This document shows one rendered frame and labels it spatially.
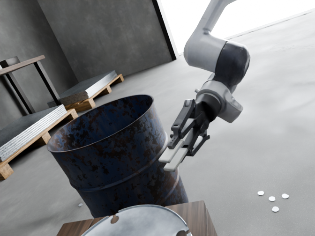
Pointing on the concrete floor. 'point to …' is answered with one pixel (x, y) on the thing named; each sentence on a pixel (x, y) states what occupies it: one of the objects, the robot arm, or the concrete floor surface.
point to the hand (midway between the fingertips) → (173, 155)
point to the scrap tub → (118, 157)
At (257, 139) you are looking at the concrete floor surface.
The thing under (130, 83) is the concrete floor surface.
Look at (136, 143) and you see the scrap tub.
